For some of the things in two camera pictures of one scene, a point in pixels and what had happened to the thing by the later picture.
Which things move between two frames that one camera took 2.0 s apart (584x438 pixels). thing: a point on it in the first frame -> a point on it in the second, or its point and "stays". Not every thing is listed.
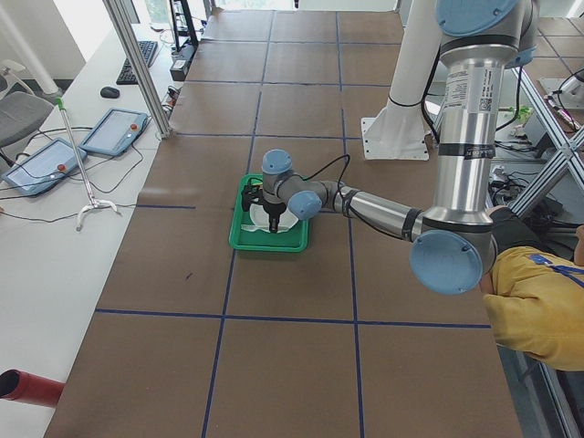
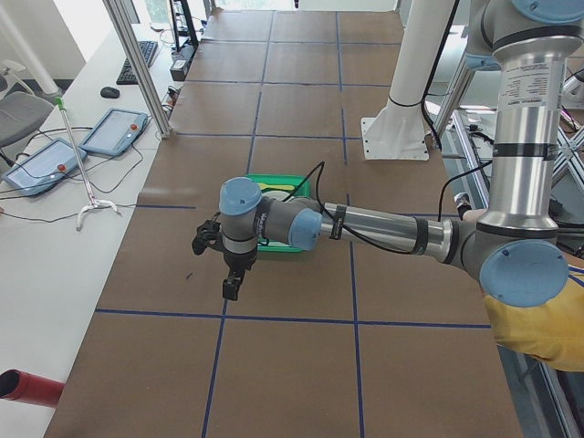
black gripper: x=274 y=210 -> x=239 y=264
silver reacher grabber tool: x=93 y=203 stays
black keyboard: x=128 y=75 stays
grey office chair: x=22 y=109 stays
